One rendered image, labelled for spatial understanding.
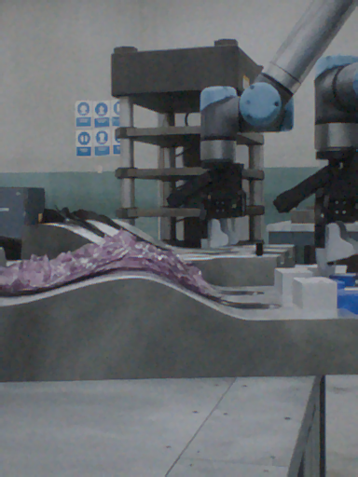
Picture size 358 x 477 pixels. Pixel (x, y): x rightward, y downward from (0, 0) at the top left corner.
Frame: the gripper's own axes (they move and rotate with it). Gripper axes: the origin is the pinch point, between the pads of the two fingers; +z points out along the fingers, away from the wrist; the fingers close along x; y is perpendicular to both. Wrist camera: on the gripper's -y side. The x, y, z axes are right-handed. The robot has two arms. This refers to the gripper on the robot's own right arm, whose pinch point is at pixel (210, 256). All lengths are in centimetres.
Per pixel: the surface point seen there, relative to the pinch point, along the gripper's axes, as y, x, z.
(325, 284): 36, -73, -3
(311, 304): 35, -73, -1
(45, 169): -387, 580, -49
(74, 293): 16, -88, -4
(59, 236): -5, -54, -7
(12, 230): -397, 528, 19
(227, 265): 20, -52, -3
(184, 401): 28, -91, 5
